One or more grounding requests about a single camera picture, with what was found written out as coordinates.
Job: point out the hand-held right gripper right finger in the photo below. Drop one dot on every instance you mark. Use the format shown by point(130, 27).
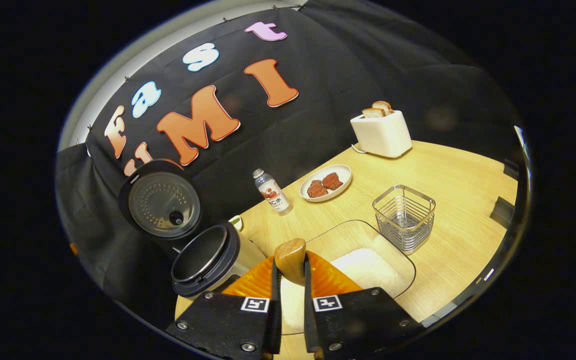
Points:
point(309, 325)

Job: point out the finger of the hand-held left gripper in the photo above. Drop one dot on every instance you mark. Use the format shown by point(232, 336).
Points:
point(72, 248)

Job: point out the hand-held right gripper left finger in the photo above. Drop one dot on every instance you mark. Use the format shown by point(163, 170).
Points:
point(274, 320)

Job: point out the wooden spoon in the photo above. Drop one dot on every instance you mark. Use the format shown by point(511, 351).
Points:
point(290, 260)

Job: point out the black and silver rice cooker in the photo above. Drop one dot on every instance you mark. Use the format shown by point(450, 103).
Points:
point(163, 200)

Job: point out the clear glass dish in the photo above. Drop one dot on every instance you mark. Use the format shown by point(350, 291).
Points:
point(348, 235)

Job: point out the small white sauce dish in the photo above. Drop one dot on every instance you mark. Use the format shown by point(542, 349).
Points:
point(236, 222)

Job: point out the small clear drink bottle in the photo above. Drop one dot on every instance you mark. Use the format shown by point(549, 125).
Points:
point(273, 195)

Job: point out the red meat piece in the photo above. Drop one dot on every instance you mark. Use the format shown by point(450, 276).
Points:
point(332, 181)
point(317, 189)

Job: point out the white oval plate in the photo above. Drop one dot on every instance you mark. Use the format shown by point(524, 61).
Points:
point(340, 172)

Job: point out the black backdrop cloth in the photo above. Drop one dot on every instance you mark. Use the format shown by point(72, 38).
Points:
point(318, 125)

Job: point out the white toaster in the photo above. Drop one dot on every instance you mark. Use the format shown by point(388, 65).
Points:
point(383, 137)

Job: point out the toasted bread slice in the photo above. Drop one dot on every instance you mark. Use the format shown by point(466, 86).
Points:
point(384, 105)
point(373, 113)

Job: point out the black table clamp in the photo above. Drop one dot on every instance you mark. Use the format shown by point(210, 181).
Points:
point(502, 212)
point(511, 169)

